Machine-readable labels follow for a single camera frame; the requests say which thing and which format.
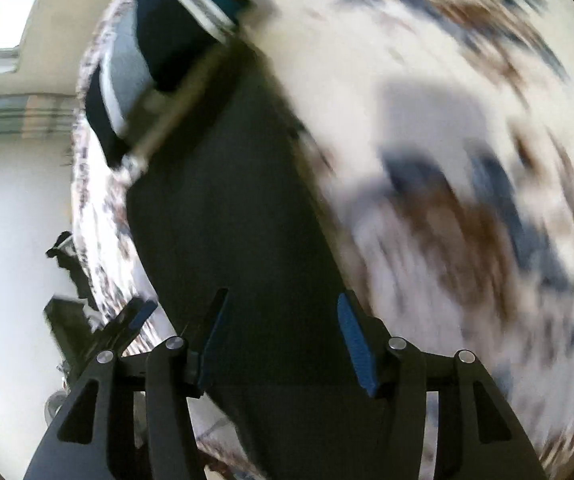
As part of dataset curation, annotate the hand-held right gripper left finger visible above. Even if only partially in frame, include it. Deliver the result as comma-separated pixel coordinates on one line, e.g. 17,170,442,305
24,287,230,480

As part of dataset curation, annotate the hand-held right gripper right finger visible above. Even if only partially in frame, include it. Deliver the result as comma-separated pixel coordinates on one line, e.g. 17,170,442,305
337,291,548,480

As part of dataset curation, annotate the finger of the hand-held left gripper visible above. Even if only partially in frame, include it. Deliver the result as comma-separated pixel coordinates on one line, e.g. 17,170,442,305
94,299,158,357

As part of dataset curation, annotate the dark striped long-sleeve shirt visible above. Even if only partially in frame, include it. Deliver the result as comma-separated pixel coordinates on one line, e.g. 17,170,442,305
126,42,392,480

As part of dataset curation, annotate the pile of black clothes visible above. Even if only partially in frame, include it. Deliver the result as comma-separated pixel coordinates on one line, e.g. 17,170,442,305
46,231,98,311

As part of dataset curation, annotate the blue-grey curtain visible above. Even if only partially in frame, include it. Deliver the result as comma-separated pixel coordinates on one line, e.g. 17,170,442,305
0,92,80,141

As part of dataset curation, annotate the floral bed blanket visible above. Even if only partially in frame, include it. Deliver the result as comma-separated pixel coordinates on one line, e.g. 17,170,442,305
69,0,574,480

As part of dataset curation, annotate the folded striped sweater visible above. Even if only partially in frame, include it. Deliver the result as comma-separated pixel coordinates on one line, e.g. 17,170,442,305
84,0,255,168

